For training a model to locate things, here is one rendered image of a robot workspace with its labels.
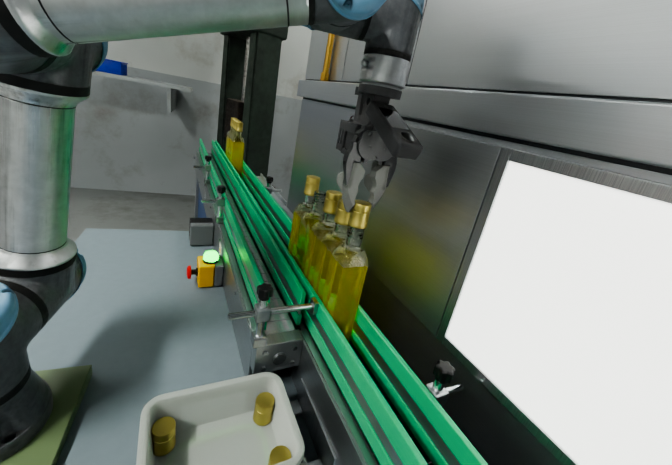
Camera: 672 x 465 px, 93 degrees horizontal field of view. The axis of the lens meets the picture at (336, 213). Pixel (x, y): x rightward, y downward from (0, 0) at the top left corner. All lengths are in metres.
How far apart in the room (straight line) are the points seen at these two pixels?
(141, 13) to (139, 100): 3.64
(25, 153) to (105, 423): 0.46
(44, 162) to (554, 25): 0.73
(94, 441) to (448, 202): 0.70
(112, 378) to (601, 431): 0.79
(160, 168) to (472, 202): 3.82
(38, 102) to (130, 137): 3.52
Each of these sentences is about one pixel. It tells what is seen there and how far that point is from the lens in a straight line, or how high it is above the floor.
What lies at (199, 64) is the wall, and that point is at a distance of 3.98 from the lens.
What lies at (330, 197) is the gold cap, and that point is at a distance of 0.65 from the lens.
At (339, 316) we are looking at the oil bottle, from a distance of 0.63.
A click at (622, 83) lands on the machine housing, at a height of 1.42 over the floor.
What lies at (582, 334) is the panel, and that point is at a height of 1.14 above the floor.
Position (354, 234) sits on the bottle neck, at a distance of 0.57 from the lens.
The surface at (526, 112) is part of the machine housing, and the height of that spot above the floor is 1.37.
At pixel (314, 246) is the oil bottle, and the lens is 0.69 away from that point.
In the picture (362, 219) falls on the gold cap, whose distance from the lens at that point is 0.56.
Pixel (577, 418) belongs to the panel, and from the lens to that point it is 0.52.
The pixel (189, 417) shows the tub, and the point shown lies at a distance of 0.69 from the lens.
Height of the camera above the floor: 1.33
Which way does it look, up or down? 19 degrees down
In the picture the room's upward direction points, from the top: 11 degrees clockwise
